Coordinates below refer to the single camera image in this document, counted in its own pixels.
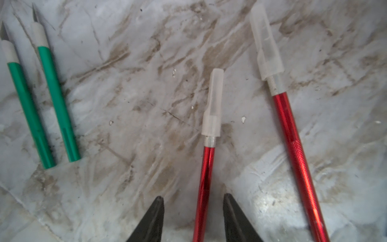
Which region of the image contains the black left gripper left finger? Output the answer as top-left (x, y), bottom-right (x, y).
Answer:
top-left (127, 196), bottom-right (165, 242)

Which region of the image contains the green carving knife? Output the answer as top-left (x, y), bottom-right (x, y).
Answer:
top-left (1, 22), bottom-right (55, 169)
top-left (32, 4), bottom-right (81, 162)

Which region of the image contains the red carving knife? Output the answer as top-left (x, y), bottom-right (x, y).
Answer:
top-left (250, 2), bottom-right (330, 242)
top-left (192, 68), bottom-right (224, 242)

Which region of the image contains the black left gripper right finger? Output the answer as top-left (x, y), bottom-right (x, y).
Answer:
top-left (223, 193), bottom-right (263, 242)

